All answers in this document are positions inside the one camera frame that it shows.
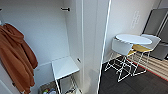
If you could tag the pale wall decal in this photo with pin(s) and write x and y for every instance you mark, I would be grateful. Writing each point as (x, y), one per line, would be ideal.
(135, 20)

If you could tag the orange hoodie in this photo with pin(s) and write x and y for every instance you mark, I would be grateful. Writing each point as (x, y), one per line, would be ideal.
(16, 56)

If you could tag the white wardrobe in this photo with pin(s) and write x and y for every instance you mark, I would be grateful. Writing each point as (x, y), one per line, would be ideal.
(50, 30)

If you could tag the black wall hook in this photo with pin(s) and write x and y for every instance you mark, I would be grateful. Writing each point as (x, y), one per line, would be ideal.
(65, 9)

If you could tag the small black side hook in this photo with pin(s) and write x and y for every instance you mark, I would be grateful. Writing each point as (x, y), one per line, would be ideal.
(79, 60)

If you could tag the grey storage basket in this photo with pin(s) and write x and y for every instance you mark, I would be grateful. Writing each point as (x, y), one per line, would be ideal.
(48, 89)

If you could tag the white wardrobe door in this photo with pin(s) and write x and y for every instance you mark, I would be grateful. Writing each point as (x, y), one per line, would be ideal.
(103, 36)

